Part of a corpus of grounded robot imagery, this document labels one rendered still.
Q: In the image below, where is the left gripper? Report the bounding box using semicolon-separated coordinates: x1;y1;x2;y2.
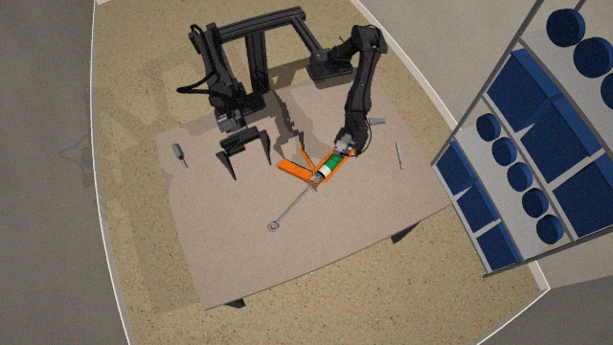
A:
333;127;367;154

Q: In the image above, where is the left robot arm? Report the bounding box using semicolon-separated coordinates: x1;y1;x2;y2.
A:
308;25;388;144

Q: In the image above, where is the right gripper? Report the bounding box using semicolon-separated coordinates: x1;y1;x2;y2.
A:
216;115;271;180

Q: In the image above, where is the grey-handled screwdriver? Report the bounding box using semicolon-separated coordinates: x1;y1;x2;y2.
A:
172;144;187;169

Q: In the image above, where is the green and white sealant cartridge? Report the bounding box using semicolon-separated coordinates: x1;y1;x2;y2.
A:
317;154;346;179

